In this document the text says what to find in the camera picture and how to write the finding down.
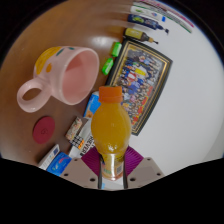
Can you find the dark blue pump bottle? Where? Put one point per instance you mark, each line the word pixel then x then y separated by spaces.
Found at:
pixel 145 22

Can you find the green soap bar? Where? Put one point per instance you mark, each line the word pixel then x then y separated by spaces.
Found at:
pixel 107 66
pixel 116 49

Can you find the framed group photo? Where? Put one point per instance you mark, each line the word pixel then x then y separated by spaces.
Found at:
pixel 143 76

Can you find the pink ceramic mug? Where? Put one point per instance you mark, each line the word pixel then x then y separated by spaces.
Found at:
pixel 75 78

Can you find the blue detergent bottle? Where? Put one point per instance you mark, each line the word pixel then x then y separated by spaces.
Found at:
pixel 60 164

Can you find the red round coaster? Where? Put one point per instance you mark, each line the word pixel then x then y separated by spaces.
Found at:
pixel 43 130

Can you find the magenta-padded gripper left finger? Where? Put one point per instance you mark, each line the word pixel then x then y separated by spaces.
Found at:
pixel 78 171

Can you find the brown pump bottle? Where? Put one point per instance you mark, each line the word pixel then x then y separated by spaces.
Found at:
pixel 136 34

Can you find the small snack packet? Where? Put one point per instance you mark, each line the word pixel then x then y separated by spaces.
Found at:
pixel 73 128

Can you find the white shampoo bottle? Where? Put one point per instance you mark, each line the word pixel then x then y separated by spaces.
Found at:
pixel 145 12

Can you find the blue tissue pack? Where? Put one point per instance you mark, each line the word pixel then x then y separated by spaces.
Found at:
pixel 92 106

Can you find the orange juice bottle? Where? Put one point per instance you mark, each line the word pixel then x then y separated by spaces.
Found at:
pixel 110 128

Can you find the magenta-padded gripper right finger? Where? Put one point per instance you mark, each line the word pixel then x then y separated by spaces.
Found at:
pixel 145 171

